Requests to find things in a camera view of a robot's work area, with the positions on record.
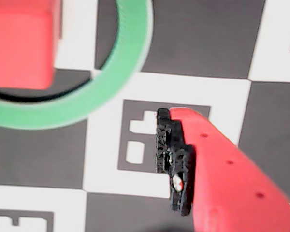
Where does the checkerboard marker mat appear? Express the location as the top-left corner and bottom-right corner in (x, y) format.
(0, 0), (290, 232)

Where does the green flat ring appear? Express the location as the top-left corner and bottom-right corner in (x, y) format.
(0, 0), (155, 131)

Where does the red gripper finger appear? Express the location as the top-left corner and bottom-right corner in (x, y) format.
(156, 107), (290, 232)

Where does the red cube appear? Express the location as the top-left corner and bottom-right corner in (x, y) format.
(0, 0), (62, 90)

